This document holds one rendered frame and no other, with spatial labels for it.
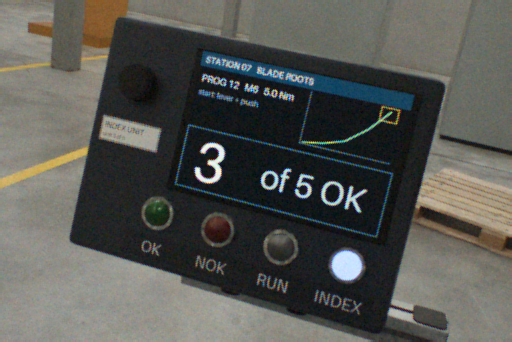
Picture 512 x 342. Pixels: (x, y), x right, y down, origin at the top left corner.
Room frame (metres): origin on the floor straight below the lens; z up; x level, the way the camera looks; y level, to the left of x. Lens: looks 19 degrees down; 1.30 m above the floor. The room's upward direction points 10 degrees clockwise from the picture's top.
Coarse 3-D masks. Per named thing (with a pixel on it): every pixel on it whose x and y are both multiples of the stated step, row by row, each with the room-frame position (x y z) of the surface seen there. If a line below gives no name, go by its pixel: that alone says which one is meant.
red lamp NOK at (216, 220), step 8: (208, 216) 0.40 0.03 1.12; (216, 216) 0.40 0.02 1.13; (224, 216) 0.40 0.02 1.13; (208, 224) 0.39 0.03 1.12; (216, 224) 0.39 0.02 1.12; (224, 224) 0.39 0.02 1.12; (232, 224) 0.39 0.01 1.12; (208, 232) 0.39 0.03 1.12; (216, 232) 0.39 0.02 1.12; (224, 232) 0.39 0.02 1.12; (232, 232) 0.39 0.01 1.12; (208, 240) 0.39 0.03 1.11; (216, 240) 0.39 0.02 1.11; (224, 240) 0.39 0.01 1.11
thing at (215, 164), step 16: (192, 128) 0.42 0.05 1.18; (208, 128) 0.42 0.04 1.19; (192, 144) 0.42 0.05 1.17; (208, 144) 0.42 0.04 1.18; (224, 144) 0.41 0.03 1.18; (240, 144) 0.41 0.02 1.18; (192, 160) 0.41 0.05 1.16; (208, 160) 0.41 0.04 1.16; (224, 160) 0.41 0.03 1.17; (240, 160) 0.41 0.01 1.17; (176, 176) 0.41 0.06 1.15; (192, 176) 0.41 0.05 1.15; (208, 176) 0.41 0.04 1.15; (224, 176) 0.41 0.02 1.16; (208, 192) 0.40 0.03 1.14; (224, 192) 0.40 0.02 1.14
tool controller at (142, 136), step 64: (128, 64) 0.44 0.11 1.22; (192, 64) 0.44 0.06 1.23; (256, 64) 0.43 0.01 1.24; (320, 64) 0.42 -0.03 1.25; (128, 128) 0.43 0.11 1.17; (256, 128) 0.41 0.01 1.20; (320, 128) 0.41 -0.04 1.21; (384, 128) 0.40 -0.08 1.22; (128, 192) 0.42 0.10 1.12; (192, 192) 0.41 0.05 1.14; (256, 192) 0.40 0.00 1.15; (320, 192) 0.39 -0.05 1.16; (384, 192) 0.39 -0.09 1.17; (128, 256) 0.40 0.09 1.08; (192, 256) 0.39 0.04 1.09; (256, 256) 0.39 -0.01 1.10; (320, 256) 0.38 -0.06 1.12; (384, 256) 0.37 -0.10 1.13; (384, 320) 0.36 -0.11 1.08
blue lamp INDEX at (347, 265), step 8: (344, 248) 0.38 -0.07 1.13; (352, 248) 0.38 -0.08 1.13; (336, 256) 0.37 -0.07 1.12; (344, 256) 0.37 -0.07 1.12; (352, 256) 0.37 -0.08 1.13; (360, 256) 0.37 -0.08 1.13; (336, 264) 0.37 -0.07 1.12; (344, 264) 0.37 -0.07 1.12; (352, 264) 0.37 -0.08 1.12; (360, 264) 0.37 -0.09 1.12; (336, 272) 0.37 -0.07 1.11; (344, 272) 0.37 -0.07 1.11; (352, 272) 0.36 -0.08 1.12; (360, 272) 0.37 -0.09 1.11; (344, 280) 0.37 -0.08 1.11; (352, 280) 0.37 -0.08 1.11
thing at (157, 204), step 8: (152, 200) 0.41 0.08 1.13; (160, 200) 0.41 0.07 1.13; (168, 200) 0.41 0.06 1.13; (144, 208) 0.41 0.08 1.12; (152, 208) 0.40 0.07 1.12; (160, 208) 0.40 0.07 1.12; (168, 208) 0.40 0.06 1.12; (144, 216) 0.40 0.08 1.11; (152, 216) 0.40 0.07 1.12; (160, 216) 0.40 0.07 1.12; (168, 216) 0.40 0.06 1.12; (152, 224) 0.40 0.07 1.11; (160, 224) 0.40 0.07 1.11; (168, 224) 0.40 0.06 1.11
